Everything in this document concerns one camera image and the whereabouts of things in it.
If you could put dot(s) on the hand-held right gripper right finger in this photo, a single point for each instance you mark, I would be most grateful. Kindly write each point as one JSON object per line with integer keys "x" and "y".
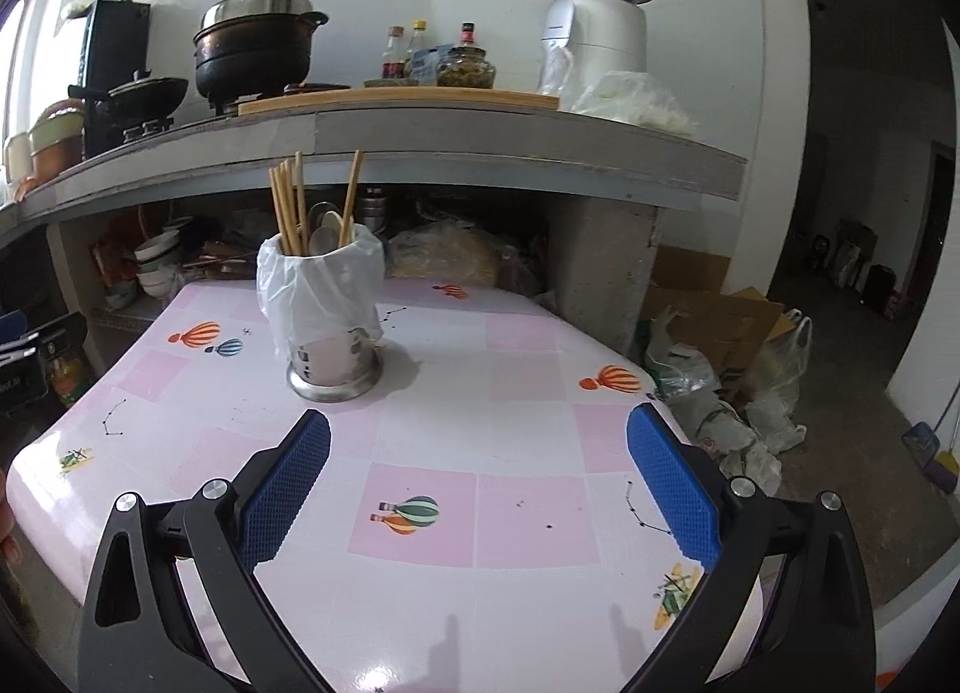
{"x": 675, "y": 490}

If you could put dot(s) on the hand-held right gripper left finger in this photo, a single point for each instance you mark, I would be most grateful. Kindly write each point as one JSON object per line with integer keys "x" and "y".
{"x": 285, "y": 490}

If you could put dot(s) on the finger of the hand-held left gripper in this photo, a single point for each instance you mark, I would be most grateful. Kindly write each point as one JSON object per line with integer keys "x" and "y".
{"x": 60, "y": 340}

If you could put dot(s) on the steel utensil holder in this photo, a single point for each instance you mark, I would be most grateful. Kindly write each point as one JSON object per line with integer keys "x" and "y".
{"x": 334, "y": 367}

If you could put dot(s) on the white plastic liner bag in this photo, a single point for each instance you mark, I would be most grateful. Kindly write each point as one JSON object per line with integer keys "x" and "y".
{"x": 322, "y": 288}

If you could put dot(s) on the white ceramic spoon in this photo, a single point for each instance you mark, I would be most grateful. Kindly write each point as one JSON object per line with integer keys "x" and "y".
{"x": 324, "y": 237}

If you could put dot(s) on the person's left hand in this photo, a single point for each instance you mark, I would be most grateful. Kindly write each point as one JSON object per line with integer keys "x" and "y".
{"x": 6, "y": 520}

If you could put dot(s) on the cooking oil bottle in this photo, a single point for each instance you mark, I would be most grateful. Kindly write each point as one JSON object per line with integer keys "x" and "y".
{"x": 69, "y": 374}

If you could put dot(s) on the plain white plastic bag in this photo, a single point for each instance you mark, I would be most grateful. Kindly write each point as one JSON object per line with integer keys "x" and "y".
{"x": 739, "y": 453}

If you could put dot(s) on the small pale bowl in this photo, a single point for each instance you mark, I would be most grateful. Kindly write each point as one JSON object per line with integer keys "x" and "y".
{"x": 121, "y": 297}

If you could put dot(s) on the red snack packets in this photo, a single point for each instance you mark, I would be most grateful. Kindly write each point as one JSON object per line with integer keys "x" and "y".
{"x": 112, "y": 250}

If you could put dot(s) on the stack of white bowls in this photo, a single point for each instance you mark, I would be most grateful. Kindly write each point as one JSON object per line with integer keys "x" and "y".
{"x": 159, "y": 273}

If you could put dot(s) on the pale green plastic bag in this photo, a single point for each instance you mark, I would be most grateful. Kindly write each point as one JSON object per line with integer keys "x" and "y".
{"x": 780, "y": 378}

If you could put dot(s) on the cardboard box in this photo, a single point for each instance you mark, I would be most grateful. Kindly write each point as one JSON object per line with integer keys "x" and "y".
{"x": 720, "y": 318}

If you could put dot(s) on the pink balloon print tablecloth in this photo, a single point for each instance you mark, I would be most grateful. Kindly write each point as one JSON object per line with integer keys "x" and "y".
{"x": 525, "y": 393}

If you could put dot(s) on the white container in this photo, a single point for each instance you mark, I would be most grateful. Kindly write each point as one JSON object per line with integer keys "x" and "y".
{"x": 16, "y": 160}

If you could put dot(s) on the cream and copper pot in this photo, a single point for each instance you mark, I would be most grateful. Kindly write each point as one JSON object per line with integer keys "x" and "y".
{"x": 56, "y": 145}

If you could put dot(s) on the gas stove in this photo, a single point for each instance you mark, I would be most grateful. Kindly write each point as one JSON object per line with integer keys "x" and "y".
{"x": 150, "y": 127}

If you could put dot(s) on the blue dustpan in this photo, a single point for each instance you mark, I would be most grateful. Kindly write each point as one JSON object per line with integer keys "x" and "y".
{"x": 921, "y": 444}

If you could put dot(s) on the black wok with lid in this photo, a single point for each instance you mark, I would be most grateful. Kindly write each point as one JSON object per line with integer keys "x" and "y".
{"x": 146, "y": 93}

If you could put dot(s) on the purple and yellow brush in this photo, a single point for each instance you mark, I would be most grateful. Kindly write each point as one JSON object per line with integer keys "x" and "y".
{"x": 945, "y": 474}

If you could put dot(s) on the steel spoon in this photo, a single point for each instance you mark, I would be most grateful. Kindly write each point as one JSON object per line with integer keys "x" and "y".
{"x": 316, "y": 211}

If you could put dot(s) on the bag of yellow food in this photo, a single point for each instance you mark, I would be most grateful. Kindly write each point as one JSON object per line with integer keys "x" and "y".
{"x": 450, "y": 254}

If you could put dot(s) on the stack of steel bowls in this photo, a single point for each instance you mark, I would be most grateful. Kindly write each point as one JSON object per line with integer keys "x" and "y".
{"x": 371, "y": 213}

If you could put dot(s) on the black rectangular panel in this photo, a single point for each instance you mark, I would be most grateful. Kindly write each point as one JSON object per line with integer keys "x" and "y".
{"x": 112, "y": 40}

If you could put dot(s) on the large black pot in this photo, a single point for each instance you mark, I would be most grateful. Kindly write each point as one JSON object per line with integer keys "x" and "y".
{"x": 255, "y": 59}

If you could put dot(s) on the steel pot lid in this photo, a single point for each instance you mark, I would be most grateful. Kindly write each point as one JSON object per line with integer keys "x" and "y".
{"x": 255, "y": 7}

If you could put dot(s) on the concrete kitchen counter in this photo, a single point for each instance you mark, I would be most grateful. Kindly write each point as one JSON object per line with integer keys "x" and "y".
{"x": 450, "y": 138}

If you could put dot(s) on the translucent crumpled plastic bag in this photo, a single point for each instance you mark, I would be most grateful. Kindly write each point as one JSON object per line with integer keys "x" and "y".
{"x": 637, "y": 100}

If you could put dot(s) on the long wooden board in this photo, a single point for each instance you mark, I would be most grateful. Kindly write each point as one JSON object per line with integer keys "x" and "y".
{"x": 412, "y": 100}

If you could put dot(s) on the grey plate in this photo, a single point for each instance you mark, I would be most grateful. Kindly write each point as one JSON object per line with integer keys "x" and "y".
{"x": 390, "y": 82}

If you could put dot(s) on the glass jar of pickles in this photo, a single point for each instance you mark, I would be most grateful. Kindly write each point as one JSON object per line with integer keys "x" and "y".
{"x": 466, "y": 70}

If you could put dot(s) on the white kitchen appliance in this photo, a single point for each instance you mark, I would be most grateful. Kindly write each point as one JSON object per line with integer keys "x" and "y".
{"x": 600, "y": 33}

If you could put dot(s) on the clear bottle with yellow cap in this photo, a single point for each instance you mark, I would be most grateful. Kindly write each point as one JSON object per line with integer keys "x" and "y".
{"x": 417, "y": 40}

